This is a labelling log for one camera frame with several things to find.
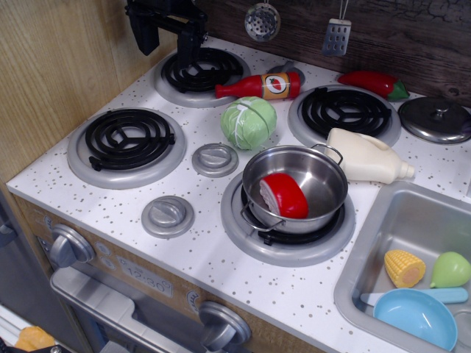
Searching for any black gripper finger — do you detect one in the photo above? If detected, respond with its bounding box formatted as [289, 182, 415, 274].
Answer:
[130, 15, 160, 56]
[177, 29, 202, 69]

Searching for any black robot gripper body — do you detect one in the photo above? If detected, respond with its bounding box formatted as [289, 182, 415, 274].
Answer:
[125, 1, 208, 40]

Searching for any red toy sushi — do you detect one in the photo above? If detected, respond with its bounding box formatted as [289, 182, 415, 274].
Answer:
[259, 173, 309, 219]

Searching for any small steel pan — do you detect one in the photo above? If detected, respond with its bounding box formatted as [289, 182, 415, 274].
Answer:
[242, 145, 348, 235]

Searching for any blue toy frying pan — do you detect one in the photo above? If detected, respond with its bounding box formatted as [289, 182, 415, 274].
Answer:
[360, 287, 469, 351]

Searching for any back left stove burner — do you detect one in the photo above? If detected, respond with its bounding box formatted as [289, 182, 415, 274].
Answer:
[155, 48, 250, 108]

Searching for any stove burner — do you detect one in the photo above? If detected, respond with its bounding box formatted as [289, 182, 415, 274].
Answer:
[155, 48, 250, 108]
[221, 174, 355, 268]
[288, 85, 401, 146]
[67, 108, 186, 190]

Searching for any hanging steel strainer ladle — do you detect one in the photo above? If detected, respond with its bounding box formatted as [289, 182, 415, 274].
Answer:
[244, 1, 281, 42]

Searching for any green toy cabbage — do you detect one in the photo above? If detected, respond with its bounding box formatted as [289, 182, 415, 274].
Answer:
[220, 96, 277, 150]

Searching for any back grey stovetop knob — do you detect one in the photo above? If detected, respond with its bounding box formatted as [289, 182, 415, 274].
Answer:
[267, 61, 305, 85]

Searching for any grey stovetop knob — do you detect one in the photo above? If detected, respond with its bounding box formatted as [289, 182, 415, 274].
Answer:
[267, 61, 305, 85]
[192, 143, 239, 178]
[141, 196, 195, 239]

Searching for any red toy ketchup bottle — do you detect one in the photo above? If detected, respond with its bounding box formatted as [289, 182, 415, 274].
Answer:
[215, 72, 301, 100]

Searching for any front left stove burner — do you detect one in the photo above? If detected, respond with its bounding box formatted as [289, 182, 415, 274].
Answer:
[67, 108, 186, 190]

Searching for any upper grey stovetop knob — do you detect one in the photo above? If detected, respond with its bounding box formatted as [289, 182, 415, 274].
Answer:
[192, 143, 239, 178]

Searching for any hanging steel spatula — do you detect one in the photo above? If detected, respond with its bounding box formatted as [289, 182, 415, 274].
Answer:
[322, 0, 352, 57]

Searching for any lower grey stovetop knob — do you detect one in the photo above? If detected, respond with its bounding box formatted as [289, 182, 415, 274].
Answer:
[141, 196, 195, 239]

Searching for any back right stove burner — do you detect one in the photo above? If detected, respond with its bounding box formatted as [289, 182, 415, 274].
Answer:
[288, 85, 401, 146]

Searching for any red toy chili pepper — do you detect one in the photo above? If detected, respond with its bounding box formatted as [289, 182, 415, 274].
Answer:
[337, 71, 410, 101]

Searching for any white toy milk jug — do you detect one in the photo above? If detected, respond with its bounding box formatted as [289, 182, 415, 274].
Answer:
[327, 128, 415, 184]

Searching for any left silver oven knob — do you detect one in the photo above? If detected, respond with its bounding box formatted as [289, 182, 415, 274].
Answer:
[50, 224, 96, 268]

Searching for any silver oven knob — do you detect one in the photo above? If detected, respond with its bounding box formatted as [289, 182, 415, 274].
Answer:
[50, 224, 96, 268]
[199, 301, 252, 352]

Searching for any front right stove burner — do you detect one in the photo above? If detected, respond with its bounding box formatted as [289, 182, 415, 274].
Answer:
[221, 174, 355, 268]

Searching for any steel pot lid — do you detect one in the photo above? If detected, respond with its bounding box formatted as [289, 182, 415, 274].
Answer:
[398, 97, 470, 144]

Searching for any right silver oven knob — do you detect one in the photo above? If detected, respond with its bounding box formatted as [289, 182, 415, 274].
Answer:
[199, 301, 252, 352]

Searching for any steel toy sink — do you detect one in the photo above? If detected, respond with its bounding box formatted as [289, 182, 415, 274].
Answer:
[334, 182, 470, 352]

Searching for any yellow toy corn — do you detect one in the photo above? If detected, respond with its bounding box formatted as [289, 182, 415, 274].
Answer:
[383, 249, 426, 288]

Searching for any orange toy item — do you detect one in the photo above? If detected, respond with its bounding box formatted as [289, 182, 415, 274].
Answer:
[14, 327, 55, 352]

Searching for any green toy pear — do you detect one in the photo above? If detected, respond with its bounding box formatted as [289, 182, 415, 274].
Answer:
[430, 252, 470, 288]

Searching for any silver oven door handle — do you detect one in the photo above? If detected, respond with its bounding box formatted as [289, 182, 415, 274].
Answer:
[51, 268, 207, 352]

